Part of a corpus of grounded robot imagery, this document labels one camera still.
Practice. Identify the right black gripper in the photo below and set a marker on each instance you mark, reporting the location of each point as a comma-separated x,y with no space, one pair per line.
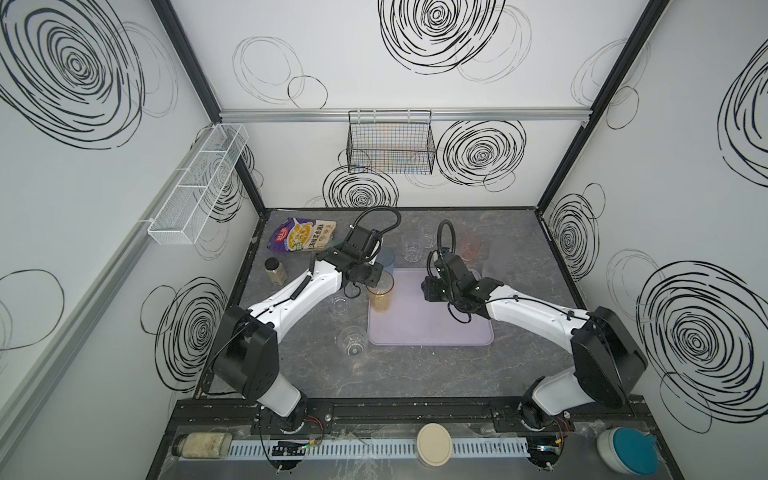
430,288

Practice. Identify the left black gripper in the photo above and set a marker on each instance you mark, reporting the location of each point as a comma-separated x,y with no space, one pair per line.
373,277

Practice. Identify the yellow transparent cup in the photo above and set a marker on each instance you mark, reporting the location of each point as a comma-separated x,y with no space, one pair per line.
381,295

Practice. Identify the clear faceted glass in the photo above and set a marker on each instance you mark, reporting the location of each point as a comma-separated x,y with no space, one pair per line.
412,250

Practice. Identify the blue frosted cup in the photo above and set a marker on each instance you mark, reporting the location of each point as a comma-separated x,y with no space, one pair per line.
386,257

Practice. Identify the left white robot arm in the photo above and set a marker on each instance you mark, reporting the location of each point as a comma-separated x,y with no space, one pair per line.
245,351

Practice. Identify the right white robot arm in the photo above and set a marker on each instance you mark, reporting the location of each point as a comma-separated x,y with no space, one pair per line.
607,361

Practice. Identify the lilac plastic tray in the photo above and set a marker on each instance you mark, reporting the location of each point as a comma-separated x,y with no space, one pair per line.
412,321

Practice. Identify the clear glass left middle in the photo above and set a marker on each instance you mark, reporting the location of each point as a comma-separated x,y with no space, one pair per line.
339,306

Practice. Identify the pink transparent cup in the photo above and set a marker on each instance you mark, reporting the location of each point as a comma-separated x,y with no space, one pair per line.
469,247

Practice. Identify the clear glass near front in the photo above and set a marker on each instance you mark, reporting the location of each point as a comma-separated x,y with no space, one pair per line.
352,341

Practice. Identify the purple yellow food packet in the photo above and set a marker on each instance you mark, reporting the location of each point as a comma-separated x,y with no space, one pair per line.
300,234

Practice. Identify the small dark-capped spice jar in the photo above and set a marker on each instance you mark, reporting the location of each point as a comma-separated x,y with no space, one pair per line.
276,271

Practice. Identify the beige round lid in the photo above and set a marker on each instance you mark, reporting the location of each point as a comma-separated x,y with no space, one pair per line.
434,445

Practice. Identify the beige jar lying down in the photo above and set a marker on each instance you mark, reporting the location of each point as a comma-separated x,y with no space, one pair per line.
202,445

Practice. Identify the teal lidded white container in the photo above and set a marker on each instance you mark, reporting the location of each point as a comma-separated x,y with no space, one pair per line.
628,451

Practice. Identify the black wire wall basket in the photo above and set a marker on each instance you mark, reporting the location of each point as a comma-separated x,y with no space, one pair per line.
390,141

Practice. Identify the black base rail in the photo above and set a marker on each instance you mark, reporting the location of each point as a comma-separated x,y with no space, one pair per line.
336,413

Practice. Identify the white slotted cable duct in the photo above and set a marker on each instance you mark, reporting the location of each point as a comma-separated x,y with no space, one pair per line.
348,449

